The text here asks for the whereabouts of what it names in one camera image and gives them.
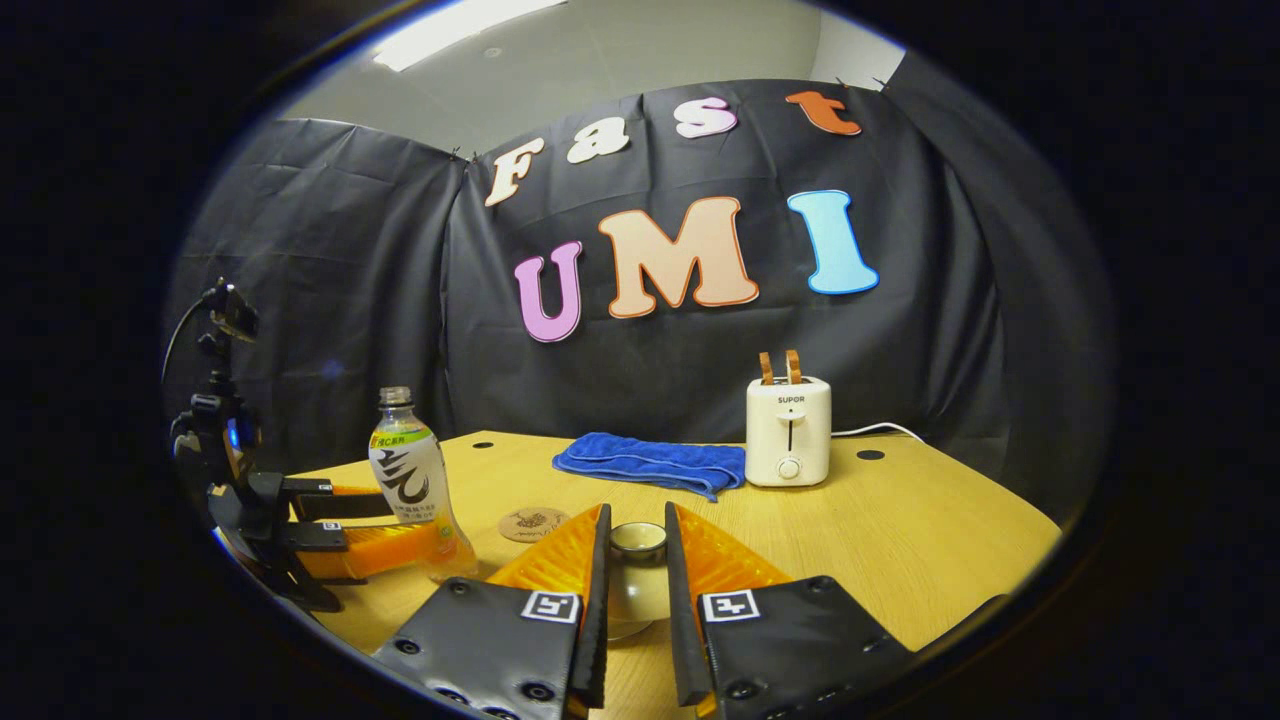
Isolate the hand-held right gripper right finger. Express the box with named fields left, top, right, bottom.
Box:
left=664, top=502, right=916, bottom=720

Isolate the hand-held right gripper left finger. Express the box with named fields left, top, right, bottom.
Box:
left=372, top=503, right=613, bottom=720

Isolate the cream ceramic teacup lid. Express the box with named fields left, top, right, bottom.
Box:
left=606, top=521, right=671, bottom=641

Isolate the clear plastic water bottle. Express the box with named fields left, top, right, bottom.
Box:
left=368, top=386, right=479, bottom=581

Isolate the round brown coaster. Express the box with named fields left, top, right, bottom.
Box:
left=498, top=507, right=572, bottom=544

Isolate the folded blue towel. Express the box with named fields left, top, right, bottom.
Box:
left=552, top=432, right=747, bottom=503

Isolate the black backdrop cloth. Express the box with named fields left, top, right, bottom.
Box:
left=165, top=50, right=1111, bottom=521

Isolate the white toaster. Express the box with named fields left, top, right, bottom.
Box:
left=745, top=376, right=833, bottom=488

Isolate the white power cable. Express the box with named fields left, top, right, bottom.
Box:
left=830, top=421, right=927, bottom=443

